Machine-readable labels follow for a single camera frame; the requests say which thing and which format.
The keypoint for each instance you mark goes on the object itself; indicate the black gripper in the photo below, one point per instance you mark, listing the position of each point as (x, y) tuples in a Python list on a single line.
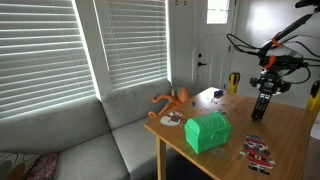
[(270, 82)]

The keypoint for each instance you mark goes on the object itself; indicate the black remote control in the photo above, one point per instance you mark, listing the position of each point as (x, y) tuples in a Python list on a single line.
[(260, 106)]

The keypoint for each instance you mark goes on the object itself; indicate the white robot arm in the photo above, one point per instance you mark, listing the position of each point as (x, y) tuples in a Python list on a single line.
[(277, 60)]

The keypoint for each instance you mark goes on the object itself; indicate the yellow black bollard left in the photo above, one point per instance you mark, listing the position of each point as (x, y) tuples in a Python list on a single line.
[(234, 79)]

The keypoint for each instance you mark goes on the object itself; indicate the yellow black bollard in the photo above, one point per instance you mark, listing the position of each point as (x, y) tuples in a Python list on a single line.
[(313, 103), (234, 79)]

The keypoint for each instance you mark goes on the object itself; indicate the small blue toy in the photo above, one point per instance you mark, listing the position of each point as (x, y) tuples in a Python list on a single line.
[(218, 93)]

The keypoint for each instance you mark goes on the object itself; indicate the yellow black bollard right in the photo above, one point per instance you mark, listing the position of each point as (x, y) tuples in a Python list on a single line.
[(313, 103)]

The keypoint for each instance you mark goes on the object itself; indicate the wooden table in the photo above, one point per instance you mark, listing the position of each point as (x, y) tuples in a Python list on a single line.
[(285, 129)]

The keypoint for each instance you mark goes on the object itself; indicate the green treasure chest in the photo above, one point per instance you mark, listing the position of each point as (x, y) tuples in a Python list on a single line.
[(207, 131)]

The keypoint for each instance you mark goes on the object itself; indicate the white entry door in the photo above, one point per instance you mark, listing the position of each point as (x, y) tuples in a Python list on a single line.
[(213, 21)]

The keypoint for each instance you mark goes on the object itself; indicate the orange octopus plush toy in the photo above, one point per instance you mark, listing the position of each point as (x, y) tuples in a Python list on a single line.
[(178, 95)]

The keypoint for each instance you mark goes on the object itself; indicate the snowman sticker white brown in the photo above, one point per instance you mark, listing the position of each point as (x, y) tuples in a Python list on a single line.
[(174, 118)]

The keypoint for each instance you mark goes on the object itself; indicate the right white window blind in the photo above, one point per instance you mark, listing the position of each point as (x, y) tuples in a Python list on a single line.
[(134, 35)]

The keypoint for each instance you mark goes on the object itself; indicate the white window blind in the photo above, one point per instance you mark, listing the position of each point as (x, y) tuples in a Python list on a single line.
[(43, 61), (134, 35)]

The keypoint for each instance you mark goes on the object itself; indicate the grey sofa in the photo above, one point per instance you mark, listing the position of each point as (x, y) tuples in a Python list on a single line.
[(96, 139)]

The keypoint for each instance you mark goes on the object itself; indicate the left white window blind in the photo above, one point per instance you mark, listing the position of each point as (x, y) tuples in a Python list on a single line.
[(43, 61)]

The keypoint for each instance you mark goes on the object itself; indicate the patterned cushion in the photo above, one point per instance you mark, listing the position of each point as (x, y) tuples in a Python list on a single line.
[(27, 166)]

